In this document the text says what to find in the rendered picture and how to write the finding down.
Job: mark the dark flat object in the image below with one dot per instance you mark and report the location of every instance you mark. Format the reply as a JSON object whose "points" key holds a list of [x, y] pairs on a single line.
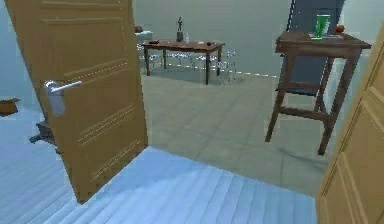
{"points": [[154, 42]]}

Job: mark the flat grey tray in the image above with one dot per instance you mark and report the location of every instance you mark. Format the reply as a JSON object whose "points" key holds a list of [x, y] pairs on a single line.
{"points": [[328, 35]]}

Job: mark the long brown dining table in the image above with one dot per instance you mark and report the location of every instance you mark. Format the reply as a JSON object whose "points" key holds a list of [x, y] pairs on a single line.
{"points": [[183, 46]]}

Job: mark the clear glass bottle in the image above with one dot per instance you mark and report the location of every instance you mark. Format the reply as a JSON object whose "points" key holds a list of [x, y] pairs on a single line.
{"points": [[187, 37]]}

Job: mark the dark figurine statue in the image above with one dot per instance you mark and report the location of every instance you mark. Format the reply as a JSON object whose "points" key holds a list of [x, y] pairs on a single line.
{"points": [[180, 30]]}

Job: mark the brown round ball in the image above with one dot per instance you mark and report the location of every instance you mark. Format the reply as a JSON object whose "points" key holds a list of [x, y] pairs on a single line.
{"points": [[138, 29]]}

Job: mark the tan wooden room door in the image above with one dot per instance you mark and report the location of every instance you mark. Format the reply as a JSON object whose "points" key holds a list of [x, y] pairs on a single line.
{"points": [[96, 83]]}

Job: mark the dark blue door panel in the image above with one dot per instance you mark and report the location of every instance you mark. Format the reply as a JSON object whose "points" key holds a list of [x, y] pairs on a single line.
{"points": [[308, 70]]}

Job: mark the tall dark wooden side table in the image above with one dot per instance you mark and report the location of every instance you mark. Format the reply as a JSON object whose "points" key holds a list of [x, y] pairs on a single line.
{"points": [[320, 45]]}

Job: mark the grey office chair base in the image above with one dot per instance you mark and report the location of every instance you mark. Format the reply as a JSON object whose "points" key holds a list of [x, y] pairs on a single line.
{"points": [[43, 133]]}

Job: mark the green drinking cup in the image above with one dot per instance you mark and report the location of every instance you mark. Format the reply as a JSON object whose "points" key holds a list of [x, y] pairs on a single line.
{"points": [[322, 25]]}

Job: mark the red apple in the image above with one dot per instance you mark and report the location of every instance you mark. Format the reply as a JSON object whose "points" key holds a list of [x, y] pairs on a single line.
{"points": [[339, 29]]}

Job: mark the tan panelled room door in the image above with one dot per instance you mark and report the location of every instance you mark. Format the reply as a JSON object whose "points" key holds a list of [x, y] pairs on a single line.
{"points": [[358, 160]]}

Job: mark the brown box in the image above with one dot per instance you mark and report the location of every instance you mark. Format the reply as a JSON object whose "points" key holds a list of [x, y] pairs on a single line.
{"points": [[8, 106]]}

